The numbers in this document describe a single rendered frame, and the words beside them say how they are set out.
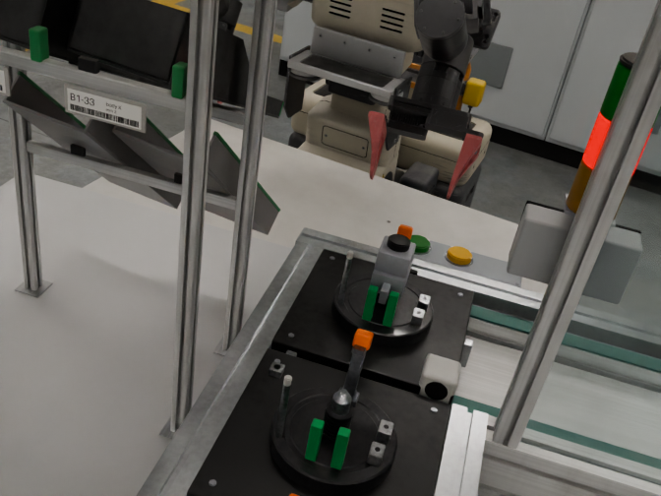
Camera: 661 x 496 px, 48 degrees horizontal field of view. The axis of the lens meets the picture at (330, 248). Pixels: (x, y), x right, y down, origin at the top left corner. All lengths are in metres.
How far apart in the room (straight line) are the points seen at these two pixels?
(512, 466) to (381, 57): 1.01
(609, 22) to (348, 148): 2.32
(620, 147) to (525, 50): 3.31
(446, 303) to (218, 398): 0.37
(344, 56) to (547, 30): 2.35
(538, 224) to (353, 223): 0.71
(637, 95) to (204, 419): 0.56
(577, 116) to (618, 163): 3.33
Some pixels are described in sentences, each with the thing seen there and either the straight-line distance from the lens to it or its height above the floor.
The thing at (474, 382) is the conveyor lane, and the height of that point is 0.92.
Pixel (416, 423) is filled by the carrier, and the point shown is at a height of 0.97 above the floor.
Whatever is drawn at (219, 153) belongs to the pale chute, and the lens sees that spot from 0.91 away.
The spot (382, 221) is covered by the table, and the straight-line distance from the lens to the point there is 1.47.
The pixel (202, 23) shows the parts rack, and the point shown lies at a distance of 0.70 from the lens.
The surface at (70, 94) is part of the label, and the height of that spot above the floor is 1.29.
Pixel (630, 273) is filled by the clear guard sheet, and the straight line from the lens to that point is 0.80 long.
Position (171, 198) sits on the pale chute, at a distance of 1.15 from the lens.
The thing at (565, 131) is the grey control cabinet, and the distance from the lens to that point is 4.10.
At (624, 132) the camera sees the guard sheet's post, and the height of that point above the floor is 1.36.
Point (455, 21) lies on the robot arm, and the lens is 0.89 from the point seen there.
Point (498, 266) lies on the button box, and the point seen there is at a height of 0.96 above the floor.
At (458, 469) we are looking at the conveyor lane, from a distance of 0.89.
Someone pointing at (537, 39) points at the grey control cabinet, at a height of 0.60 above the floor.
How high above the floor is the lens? 1.60
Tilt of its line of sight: 33 degrees down
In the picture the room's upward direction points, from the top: 10 degrees clockwise
